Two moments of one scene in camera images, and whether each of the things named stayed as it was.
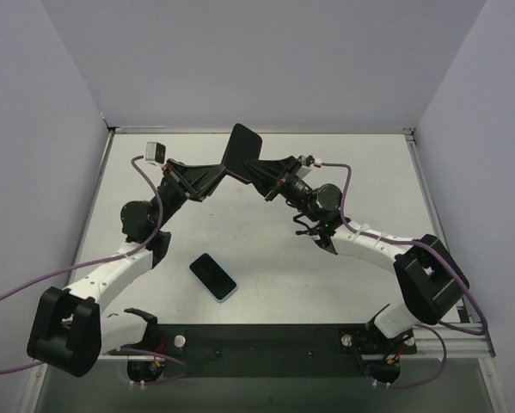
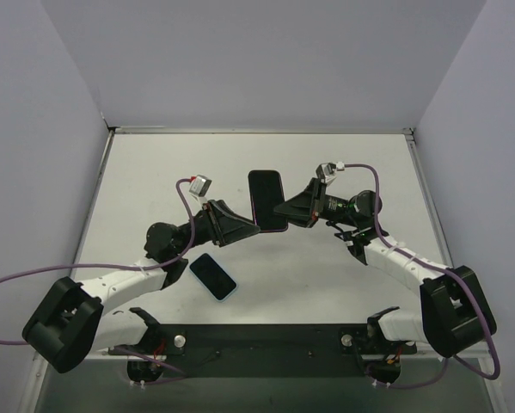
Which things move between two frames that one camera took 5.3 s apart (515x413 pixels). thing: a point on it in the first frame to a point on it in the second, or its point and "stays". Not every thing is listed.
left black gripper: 178,179 to 215,224
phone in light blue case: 212,277 stays
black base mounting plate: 271,350 stays
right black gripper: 284,177 to 318,202
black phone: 244,145 to 266,190
